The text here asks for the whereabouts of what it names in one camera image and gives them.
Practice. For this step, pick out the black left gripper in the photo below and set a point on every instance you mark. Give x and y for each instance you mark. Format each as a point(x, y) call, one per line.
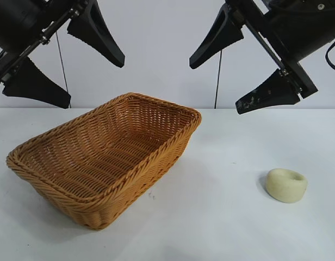
point(18, 21)

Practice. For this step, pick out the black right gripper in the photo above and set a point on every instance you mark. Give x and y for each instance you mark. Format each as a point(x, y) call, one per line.
point(300, 27)

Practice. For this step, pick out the woven wicker rectangular basket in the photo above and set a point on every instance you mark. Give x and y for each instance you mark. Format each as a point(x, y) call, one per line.
point(102, 152)

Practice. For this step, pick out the pale yellow egg yolk pastry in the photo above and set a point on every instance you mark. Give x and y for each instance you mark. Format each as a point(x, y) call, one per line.
point(285, 186)

